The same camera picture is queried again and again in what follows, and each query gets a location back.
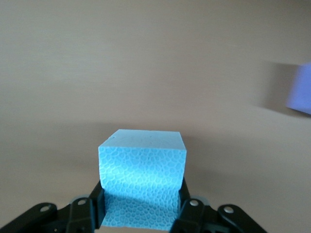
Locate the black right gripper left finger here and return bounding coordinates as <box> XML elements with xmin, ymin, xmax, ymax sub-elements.
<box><xmin>23</xmin><ymin>180</ymin><xmax>107</xmax><ymax>233</ymax></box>

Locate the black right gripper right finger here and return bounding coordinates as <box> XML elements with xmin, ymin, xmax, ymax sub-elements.
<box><xmin>169</xmin><ymin>178</ymin><xmax>268</xmax><ymax>233</ymax></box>

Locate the light blue foam block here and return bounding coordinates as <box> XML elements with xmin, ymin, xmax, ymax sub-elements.
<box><xmin>97</xmin><ymin>129</ymin><xmax>188</xmax><ymax>230</ymax></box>

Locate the purple foam block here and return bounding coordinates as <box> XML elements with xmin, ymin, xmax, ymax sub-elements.
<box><xmin>285</xmin><ymin>61</ymin><xmax>311</xmax><ymax>115</ymax></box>

